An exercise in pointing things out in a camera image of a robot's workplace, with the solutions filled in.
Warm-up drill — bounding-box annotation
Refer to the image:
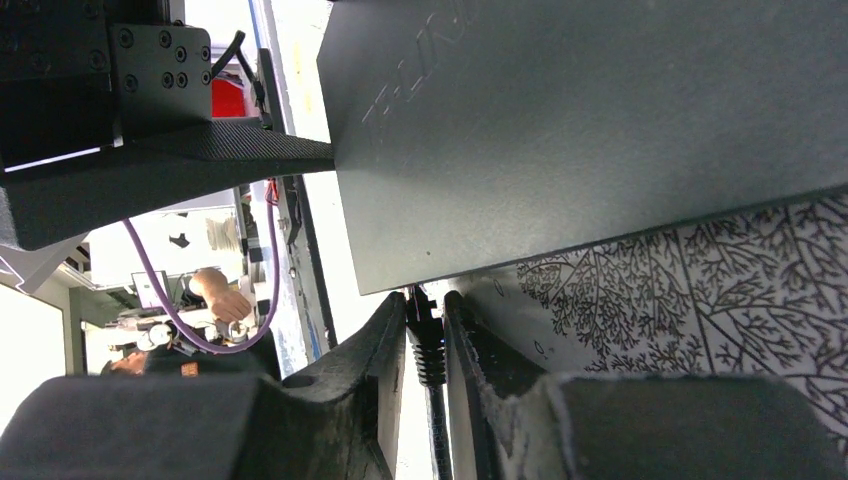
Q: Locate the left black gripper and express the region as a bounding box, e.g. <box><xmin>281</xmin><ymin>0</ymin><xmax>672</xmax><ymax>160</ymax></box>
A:
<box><xmin>1</xmin><ymin>0</ymin><xmax>335</xmax><ymax>251</ymax></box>

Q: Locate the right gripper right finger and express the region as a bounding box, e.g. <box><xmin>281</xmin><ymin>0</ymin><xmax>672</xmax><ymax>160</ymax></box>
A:
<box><xmin>444</xmin><ymin>291</ymin><xmax>847</xmax><ymax>479</ymax></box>

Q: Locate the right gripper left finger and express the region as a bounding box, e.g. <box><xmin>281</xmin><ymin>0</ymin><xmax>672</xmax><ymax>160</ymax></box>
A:
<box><xmin>1</xmin><ymin>292</ymin><xmax>406</xmax><ymax>479</ymax></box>

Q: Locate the short black ethernet cable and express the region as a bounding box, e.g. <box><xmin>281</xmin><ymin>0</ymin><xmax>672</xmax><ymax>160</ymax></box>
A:
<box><xmin>405</xmin><ymin>284</ymin><xmax>455</xmax><ymax>480</ymax></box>

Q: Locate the person in background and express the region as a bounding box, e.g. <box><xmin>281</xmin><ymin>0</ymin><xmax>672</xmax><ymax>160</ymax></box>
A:
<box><xmin>99</xmin><ymin>266</ymin><xmax>283</xmax><ymax>379</ymax></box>

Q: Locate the floral patterned table mat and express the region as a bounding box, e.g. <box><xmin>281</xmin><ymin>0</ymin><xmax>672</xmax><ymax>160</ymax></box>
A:
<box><xmin>264</xmin><ymin>0</ymin><xmax>848</xmax><ymax>452</ymax></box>

